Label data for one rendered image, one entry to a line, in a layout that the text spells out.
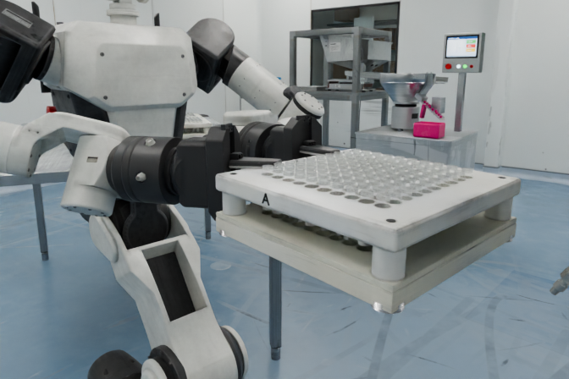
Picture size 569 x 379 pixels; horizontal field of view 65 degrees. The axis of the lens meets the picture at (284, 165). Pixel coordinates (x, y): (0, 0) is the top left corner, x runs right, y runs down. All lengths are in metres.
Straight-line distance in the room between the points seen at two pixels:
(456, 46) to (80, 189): 2.73
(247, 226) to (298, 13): 6.31
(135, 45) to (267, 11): 6.21
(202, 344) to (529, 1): 5.06
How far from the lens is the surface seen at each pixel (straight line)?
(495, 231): 0.52
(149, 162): 0.57
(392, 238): 0.35
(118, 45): 0.91
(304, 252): 0.42
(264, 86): 1.05
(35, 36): 0.91
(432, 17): 5.79
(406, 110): 3.06
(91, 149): 0.64
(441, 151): 2.75
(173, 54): 0.95
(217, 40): 1.07
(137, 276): 0.93
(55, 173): 1.54
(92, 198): 0.62
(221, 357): 0.94
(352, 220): 0.37
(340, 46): 3.95
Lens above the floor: 1.15
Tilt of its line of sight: 12 degrees down
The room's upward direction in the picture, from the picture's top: straight up
